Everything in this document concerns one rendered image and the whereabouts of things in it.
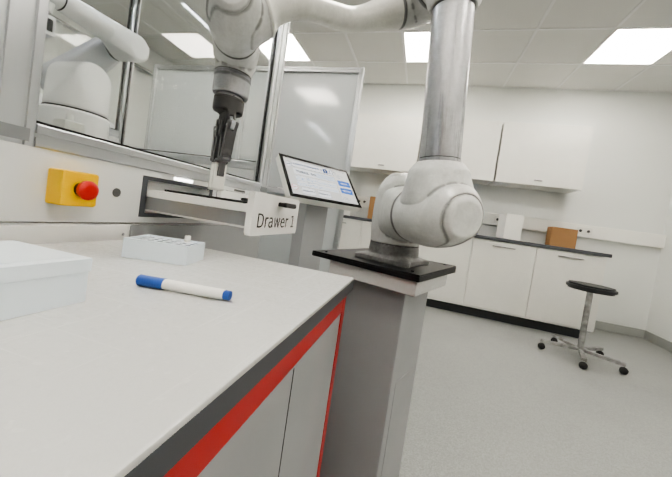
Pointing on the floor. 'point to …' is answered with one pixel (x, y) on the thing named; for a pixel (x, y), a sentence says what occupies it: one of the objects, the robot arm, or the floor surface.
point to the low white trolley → (173, 372)
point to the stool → (586, 326)
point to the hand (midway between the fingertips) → (217, 177)
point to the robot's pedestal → (374, 373)
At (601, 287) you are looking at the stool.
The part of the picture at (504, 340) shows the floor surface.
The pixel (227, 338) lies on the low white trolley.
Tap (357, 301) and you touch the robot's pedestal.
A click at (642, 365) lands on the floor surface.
